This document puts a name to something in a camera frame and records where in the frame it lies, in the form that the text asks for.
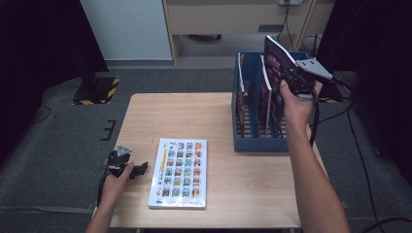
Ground white magazine with picture grid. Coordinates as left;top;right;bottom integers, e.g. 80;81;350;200
148;137;209;210

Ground black cable loop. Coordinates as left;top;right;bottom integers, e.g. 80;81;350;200
300;33;323;61

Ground curved black floor cable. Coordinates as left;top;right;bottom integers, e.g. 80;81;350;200
362;216;412;233

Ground person's right hand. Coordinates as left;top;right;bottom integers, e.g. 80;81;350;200
279;80;324;129

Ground left hand-held gripper cable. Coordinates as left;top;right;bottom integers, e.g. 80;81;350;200
96;166;110;209

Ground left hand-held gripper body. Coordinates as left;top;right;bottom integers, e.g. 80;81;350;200
106;145;133;179

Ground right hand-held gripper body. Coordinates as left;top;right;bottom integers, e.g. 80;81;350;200
291;58;334;100

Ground black curtain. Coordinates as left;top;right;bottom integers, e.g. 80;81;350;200
312;0;412;185
0;0;109;169

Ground right hand-held gripper cable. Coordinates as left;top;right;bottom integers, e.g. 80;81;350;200
309;90;322;148

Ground black hanging cable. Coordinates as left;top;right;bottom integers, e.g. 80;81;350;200
276;3;294;47

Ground beige wooden desk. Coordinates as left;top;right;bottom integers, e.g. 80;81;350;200
161;0;336;66

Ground thin black floor cable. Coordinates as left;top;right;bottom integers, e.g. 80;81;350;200
32;105;52;124

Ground black stand base yellow stripes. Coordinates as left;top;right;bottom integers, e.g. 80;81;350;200
71;71;120;106
319;69;344;105

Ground white cabinet panel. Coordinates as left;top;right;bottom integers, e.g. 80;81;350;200
79;0;173;61

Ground long black floor cable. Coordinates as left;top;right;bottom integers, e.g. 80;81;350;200
346;103;380;227

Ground person's left hand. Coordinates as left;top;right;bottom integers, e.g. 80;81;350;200
102;161;135;209

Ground hand-held gripper cable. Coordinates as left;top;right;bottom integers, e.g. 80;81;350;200
96;166;110;209
309;90;322;148

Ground blue plastic file rack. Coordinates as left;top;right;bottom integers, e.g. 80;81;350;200
231;50;309;153

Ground dark purple magazine magenta label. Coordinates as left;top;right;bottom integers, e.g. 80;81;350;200
263;34;300;130

